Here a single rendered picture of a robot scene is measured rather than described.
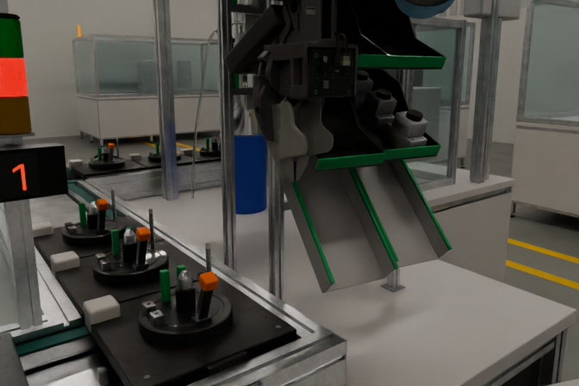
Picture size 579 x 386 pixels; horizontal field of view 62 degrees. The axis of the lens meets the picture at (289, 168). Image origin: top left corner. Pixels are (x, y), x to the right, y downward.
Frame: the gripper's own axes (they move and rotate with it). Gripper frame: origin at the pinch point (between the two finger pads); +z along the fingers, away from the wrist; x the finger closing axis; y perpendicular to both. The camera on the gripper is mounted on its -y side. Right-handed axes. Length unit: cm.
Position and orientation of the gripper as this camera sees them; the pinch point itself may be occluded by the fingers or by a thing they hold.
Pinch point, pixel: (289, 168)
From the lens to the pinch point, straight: 55.9
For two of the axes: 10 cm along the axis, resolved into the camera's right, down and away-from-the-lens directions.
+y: 6.0, 1.5, -7.8
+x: 8.0, -1.2, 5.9
